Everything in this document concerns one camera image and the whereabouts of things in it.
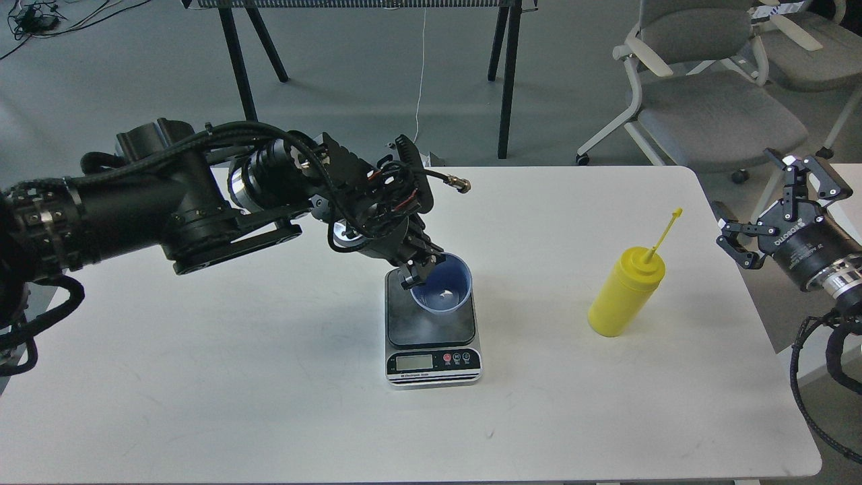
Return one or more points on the yellow squeeze bottle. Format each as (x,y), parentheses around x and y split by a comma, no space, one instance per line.
(632,281)

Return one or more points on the digital kitchen scale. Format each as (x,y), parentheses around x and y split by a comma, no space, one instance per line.
(427,350)

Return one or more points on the blue plastic cup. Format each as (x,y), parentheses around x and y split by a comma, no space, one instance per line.
(447,287)

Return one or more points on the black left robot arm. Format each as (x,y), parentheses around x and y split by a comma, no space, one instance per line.
(205,198)

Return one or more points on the grey office chair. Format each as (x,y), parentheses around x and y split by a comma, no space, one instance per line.
(810,51)
(696,72)

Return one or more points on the white side table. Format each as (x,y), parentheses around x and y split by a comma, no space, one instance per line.
(816,252)

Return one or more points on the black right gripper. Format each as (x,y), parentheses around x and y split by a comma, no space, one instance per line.
(768,224)

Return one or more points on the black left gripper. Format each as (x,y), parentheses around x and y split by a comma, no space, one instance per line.
(404,244)

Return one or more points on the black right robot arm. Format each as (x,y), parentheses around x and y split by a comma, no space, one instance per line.
(808,326)

